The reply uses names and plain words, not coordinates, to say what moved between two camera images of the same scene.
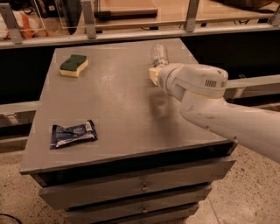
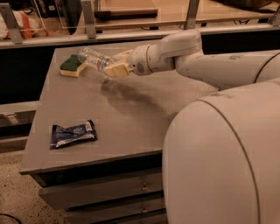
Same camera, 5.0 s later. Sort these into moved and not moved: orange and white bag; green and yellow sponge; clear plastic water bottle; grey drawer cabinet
Moved: clear plastic water bottle
Not moved: grey drawer cabinet; orange and white bag; green and yellow sponge
